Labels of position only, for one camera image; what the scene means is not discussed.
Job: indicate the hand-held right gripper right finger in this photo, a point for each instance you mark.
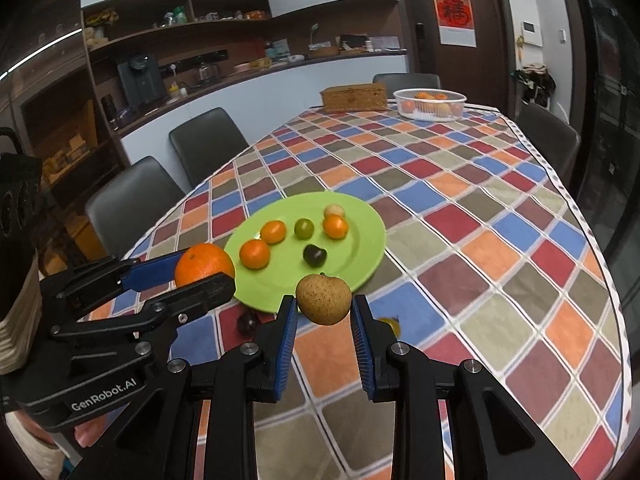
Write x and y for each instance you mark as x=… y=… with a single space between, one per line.
x=361 y=345

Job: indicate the tangerine in basket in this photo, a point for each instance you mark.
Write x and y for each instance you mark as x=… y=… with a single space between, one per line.
x=424 y=95
x=440 y=95

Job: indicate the black framed glass sliding door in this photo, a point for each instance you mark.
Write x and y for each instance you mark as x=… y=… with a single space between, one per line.
x=610 y=110

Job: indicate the yellow hanging ornament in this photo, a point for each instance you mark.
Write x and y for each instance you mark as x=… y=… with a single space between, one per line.
x=520 y=50

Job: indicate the orange tangerine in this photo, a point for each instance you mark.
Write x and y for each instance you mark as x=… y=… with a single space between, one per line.
x=255 y=253
x=200 y=262
x=273 y=231
x=335 y=226

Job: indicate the white box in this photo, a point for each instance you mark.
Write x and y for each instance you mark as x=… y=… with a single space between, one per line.
x=385 y=43

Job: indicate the pile of bags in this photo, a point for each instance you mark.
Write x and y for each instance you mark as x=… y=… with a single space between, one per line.
x=535 y=85

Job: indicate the white desk lamp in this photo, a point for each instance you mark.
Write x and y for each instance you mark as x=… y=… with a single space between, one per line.
x=314 y=35

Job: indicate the grey dining chair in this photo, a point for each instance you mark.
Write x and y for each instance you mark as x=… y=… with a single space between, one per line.
x=132 y=200
x=547 y=145
x=207 y=142
x=405 y=80

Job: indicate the woven tray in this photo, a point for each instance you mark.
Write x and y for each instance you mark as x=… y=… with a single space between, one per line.
x=323 y=52

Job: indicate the beige plush toy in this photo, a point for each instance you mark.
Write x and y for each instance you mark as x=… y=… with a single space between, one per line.
x=95 y=38

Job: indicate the white intercom panel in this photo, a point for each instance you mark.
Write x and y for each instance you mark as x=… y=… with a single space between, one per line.
x=532 y=32

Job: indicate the red and white wall poster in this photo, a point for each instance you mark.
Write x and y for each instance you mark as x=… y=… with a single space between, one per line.
x=452 y=12

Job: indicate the green plate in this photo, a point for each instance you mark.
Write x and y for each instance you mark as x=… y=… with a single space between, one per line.
x=360 y=240

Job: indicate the yellow flowers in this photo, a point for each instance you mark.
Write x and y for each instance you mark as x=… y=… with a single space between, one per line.
x=102 y=16

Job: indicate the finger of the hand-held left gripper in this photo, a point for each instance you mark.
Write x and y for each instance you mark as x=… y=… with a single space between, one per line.
x=210 y=292
x=150 y=272

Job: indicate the dark brown door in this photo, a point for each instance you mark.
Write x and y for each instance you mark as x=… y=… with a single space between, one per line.
x=480 y=70

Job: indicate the black bag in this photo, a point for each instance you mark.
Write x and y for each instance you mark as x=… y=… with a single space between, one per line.
x=353 y=42

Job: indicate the black water dispenser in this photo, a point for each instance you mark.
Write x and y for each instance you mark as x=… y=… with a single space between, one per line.
x=141 y=82

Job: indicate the white counter cabinets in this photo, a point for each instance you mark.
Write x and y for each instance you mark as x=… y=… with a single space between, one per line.
x=280 y=90

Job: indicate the dark purple plum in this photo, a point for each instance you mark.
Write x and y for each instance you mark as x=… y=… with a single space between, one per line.
x=314 y=255
x=247 y=321

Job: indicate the brown pear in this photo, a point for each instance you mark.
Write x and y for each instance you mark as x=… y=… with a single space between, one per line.
x=333 y=209
x=322 y=297

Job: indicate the woven wicker box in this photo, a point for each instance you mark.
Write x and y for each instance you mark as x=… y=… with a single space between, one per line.
x=352 y=99

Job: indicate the green plum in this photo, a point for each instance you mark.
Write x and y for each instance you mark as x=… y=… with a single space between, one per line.
x=394 y=327
x=303 y=228

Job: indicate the orange box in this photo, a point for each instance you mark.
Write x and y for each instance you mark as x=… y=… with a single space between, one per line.
x=255 y=14

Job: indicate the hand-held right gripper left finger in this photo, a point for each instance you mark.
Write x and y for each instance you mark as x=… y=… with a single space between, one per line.
x=286 y=340

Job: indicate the glass kettle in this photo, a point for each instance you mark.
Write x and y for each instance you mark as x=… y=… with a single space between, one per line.
x=208 y=74

